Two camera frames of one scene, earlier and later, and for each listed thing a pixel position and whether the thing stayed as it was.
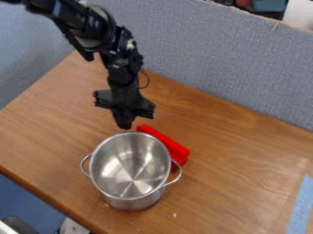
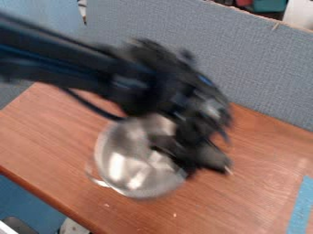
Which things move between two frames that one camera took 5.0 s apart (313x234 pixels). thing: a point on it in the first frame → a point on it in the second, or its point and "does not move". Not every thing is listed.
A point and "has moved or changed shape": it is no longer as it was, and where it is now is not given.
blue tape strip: (299, 218) does not move
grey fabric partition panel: (227, 54) does not move
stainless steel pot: (132, 167) has moved or changed shape
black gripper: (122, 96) → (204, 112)
